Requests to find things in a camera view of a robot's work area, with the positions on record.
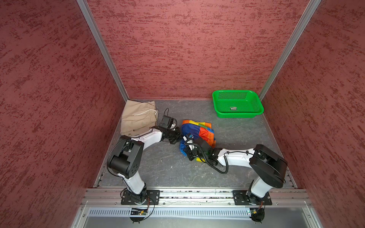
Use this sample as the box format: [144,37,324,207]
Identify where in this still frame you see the left circuit board with wires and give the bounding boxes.
[129,197,156,223]

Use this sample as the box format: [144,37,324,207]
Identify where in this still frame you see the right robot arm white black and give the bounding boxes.
[183,136,288,206]

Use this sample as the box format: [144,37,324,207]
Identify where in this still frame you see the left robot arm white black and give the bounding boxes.
[106,126,182,205]

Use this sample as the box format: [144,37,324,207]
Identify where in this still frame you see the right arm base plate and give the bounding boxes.
[232,190,272,206]

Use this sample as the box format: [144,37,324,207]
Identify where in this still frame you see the aluminium corner post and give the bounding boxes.
[77,0,129,102]
[259,0,321,101]

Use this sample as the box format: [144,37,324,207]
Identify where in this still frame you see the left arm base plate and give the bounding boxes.
[120,190,160,205]

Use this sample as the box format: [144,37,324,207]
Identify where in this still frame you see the right circuit board with wires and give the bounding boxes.
[250,202,265,223]

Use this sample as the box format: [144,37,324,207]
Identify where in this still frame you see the circuit board with wires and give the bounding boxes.
[129,197,156,223]
[250,202,265,223]

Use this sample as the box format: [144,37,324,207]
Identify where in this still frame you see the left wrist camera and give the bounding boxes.
[159,115,177,130]

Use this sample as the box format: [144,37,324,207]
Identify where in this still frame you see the beige shorts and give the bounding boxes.
[120,100,158,137]

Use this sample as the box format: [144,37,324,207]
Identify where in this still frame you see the right aluminium corner post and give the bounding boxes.
[259,0,321,101]

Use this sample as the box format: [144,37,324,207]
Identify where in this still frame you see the slotted cable duct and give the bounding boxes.
[87,207,251,219]

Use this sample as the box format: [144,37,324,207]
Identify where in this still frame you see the left aluminium corner post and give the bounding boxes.
[77,0,129,102]

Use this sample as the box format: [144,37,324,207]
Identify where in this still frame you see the green plastic basket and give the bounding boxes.
[212,90,264,118]

